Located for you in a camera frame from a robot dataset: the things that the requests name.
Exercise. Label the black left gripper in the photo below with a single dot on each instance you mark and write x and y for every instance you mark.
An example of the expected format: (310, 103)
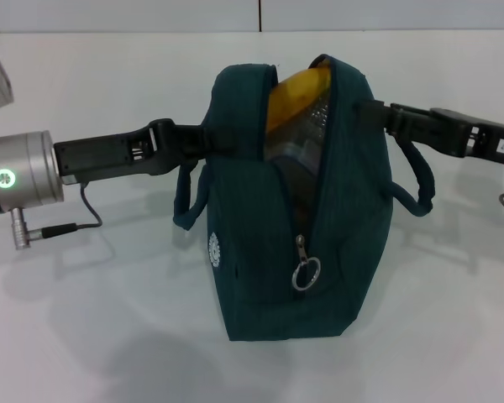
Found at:
(92, 157)

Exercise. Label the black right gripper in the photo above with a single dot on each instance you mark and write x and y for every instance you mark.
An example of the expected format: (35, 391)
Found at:
(500, 147)

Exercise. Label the yellow toy banana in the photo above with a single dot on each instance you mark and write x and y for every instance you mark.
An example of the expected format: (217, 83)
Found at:
(294, 96)

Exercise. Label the dark teal insulated lunch bag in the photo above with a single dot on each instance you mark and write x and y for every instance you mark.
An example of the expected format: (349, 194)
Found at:
(256, 273)

